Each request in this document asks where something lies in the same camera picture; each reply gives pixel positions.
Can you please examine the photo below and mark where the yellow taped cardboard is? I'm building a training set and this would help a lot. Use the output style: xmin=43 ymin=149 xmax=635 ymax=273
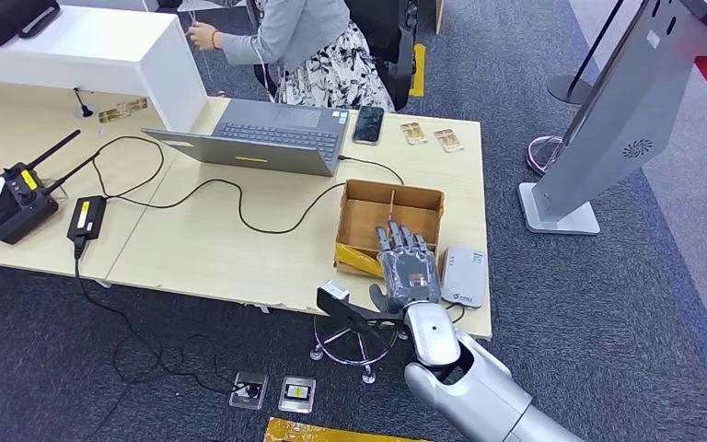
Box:
xmin=264 ymin=417 xmax=431 ymax=442

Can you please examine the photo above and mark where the yellow strip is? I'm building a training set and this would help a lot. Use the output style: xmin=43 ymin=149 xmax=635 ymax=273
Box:
xmin=408 ymin=43 xmax=426 ymax=99

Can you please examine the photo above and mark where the black mains cable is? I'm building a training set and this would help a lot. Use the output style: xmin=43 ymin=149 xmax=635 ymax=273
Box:
xmin=73 ymin=238 xmax=251 ymax=395

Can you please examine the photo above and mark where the black office chair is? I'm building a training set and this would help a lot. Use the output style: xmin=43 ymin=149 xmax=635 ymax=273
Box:
xmin=343 ymin=0 xmax=419 ymax=112

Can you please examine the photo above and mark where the chrome round base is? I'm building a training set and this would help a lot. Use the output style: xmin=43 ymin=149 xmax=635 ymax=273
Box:
xmin=525 ymin=134 xmax=563 ymax=178

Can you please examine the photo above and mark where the black laptop charger cable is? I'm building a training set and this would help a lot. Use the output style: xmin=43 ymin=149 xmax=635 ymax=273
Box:
xmin=89 ymin=134 xmax=405 ymax=236

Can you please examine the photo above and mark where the silver floor socket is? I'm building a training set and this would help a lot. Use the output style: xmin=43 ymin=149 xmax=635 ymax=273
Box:
xmin=277 ymin=376 xmax=318 ymax=414
xmin=228 ymin=370 xmax=270 ymax=411

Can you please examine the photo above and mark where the black bag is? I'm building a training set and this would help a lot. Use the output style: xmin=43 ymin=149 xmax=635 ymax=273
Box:
xmin=0 ymin=0 xmax=62 ymax=50

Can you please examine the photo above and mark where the gold patterned ID card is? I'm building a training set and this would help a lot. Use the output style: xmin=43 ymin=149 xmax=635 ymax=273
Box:
xmin=433 ymin=128 xmax=465 ymax=155

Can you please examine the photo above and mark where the small black desk antenna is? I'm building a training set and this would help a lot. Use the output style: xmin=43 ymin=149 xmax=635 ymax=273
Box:
xmin=73 ymin=87 xmax=96 ymax=120

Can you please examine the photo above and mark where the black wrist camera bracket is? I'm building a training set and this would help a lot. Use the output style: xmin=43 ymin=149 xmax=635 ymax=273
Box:
xmin=315 ymin=280 xmax=412 ymax=333

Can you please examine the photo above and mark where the black smartphone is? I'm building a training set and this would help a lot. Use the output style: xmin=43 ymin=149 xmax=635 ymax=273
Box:
xmin=351 ymin=105 xmax=387 ymax=146

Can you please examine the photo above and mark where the wooden divided box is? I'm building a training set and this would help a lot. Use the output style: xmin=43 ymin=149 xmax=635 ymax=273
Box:
xmin=333 ymin=178 xmax=446 ymax=279

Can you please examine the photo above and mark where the white desk shelf riser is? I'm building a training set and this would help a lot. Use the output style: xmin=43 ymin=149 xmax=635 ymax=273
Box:
xmin=0 ymin=6 xmax=210 ymax=134

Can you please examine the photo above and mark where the beige wooden desk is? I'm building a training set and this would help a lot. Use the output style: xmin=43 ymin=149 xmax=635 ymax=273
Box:
xmin=0 ymin=79 xmax=493 ymax=341

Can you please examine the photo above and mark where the black power adapter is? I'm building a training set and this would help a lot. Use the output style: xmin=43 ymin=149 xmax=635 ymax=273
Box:
xmin=66 ymin=195 xmax=109 ymax=243

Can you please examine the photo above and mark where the person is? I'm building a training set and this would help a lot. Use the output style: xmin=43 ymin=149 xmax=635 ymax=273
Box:
xmin=187 ymin=0 xmax=398 ymax=114

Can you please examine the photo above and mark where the grey laptop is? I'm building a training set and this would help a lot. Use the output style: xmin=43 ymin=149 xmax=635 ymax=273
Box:
xmin=141 ymin=99 xmax=353 ymax=178

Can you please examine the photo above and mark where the person's left hand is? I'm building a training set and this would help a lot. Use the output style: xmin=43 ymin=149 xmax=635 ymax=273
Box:
xmin=187 ymin=21 xmax=221 ymax=52

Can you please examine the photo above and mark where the chrome stool base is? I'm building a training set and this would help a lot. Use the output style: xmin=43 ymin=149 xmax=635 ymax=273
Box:
xmin=309 ymin=314 xmax=412 ymax=386

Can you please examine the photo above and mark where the black stanchion post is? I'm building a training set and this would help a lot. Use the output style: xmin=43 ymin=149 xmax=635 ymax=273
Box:
xmin=545 ymin=0 xmax=626 ymax=106

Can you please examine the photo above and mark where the silver kiosk stand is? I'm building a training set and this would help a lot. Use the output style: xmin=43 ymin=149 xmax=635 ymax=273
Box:
xmin=516 ymin=0 xmax=707 ymax=236

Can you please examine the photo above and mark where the black remote controller with antennas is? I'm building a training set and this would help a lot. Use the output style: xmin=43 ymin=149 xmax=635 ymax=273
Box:
xmin=0 ymin=129 xmax=103 ymax=246

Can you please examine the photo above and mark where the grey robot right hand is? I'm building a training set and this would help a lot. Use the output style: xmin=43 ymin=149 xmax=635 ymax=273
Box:
xmin=368 ymin=220 xmax=443 ymax=315

